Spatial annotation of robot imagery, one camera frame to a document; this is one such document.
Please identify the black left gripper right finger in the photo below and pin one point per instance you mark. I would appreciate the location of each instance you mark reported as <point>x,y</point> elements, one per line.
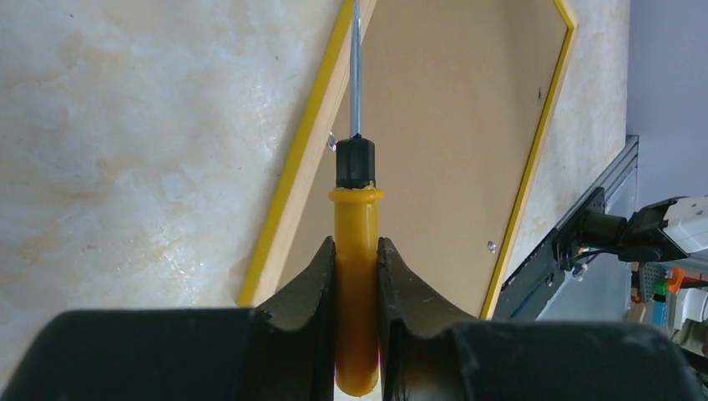
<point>433,350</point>

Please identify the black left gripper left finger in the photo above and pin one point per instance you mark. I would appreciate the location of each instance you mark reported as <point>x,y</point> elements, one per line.
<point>283,349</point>

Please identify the yellow handled screwdriver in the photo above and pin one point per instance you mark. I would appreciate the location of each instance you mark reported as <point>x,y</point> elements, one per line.
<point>355,198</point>

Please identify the yellow wooden picture frame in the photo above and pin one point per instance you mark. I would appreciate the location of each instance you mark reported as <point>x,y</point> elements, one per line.
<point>301,214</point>

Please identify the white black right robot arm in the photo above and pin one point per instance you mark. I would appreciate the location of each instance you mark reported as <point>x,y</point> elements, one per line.
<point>669,230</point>

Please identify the aluminium front rail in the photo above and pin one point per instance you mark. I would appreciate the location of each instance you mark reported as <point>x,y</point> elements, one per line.
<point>614,191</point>

